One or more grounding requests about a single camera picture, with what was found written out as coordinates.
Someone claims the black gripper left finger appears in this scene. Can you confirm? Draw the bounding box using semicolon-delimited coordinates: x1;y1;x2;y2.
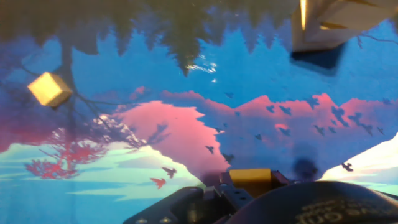
123;172;254;224

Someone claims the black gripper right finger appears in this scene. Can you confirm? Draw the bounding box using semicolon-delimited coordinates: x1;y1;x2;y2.
271;170;292;187

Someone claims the blue landscape printed mat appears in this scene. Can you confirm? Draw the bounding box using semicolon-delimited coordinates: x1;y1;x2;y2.
0;0;398;224

